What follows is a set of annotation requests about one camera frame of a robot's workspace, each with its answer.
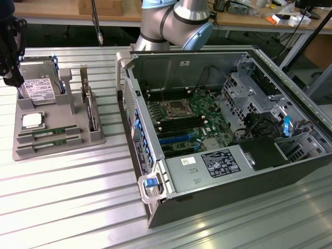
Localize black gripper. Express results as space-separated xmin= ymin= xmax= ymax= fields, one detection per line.
xmin=0 ymin=15 xmax=28 ymax=88

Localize green RAM stick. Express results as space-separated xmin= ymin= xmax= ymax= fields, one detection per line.
xmin=31 ymin=128 xmax=67 ymax=139
xmin=32 ymin=139 xmax=69 ymax=150

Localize black RAM slot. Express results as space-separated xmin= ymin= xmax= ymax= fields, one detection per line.
xmin=147 ymin=95 xmax=192 ymax=102
xmin=158 ymin=121 xmax=207 ymax=130
xmin=158 ymin=124 xmax=208 ymax=133
xmin=147 ymin=92 xmax=190 ymax=100
xmin=157 ymin=118 xmax=206 ymax=127
xmin=156 ymin=115 xmax=204 ymax=124
xmin=146 ymin=90 xmax=190 ymax=97
xmin=146 ymin=87 xmax=189 ymax=94

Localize silver hard disk drive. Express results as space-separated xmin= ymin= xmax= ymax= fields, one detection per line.
xmin=19 ymin=60 xmax=62 ymax=106

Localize wooden desk with cardboard box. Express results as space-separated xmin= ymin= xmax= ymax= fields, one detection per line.
xmin=12 ymin=0 xmax=143 ymax=27

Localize CPU chip with silver lid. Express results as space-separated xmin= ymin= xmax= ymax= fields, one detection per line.
xmin=21 ymin=113 xmax=44 ymax=130

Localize thin metal stand rod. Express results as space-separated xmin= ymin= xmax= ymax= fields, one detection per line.
xmin=90 ymin=0 xmax=105 ymax=48

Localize brown cardboard box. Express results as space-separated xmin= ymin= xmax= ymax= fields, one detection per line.
xmin=77 ymin=0 xmax=123 ymax=17

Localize grey parts rack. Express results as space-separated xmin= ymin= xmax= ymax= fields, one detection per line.
xmin=12 ymin=53 xmax=106 ymax=162

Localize metal CPU socket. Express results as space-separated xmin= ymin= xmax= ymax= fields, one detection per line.
xmin=165 ymin=99 xmax=192 ymax=118

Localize blue expansion slot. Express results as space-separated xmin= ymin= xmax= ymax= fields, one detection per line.
xmin=158 ymin=133 xmax=196 ymax=147

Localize blue case latch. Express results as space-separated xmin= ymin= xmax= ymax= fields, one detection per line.
xmin=143 ymin=176 xmax=158 ymax=189

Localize green motherboard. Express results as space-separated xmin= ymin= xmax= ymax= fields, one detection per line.
xmin=144 ymin=86 xmax=236 ymax=159

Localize grey power supply unit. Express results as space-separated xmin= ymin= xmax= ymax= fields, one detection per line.
xmin=165 ymin=144 xmax=257 ymax=195

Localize silver chipset heatsink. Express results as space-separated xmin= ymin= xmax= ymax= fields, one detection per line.
xmin=202 ymin=138 xmax=222 ymax=151

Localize wooden desk with clutter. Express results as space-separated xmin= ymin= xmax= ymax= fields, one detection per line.
xmin=214 ymin=0 xmax=332 ymax=70

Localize metal disk bay cage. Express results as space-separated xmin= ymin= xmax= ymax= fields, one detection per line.
xmin=219 ymin=57 xmax=286 ymax=131

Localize orange and white box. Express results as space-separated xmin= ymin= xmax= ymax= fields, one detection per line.
xmin=265 ymin=13 xmax=292 ymax=26

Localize open black PC case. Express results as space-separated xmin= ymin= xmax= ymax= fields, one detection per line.
xmin=115 ymin=45 xmax=332 ymax=229

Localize black fan shroud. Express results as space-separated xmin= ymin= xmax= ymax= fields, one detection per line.
xmin=230 ymin=136 xmax=291 ymax=171

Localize blue disk bay clip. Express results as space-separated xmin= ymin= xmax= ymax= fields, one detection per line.
xmin=283 ymin=115 xmax=292 ymax=137

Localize black tripod leg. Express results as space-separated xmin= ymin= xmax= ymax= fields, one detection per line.
xmin=281 ymin=11 xmax=332 ymax=74

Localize graphics card with metal bracket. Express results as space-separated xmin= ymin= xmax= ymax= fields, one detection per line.
xmin=79 ymin=67 xmax=99 ymax=132

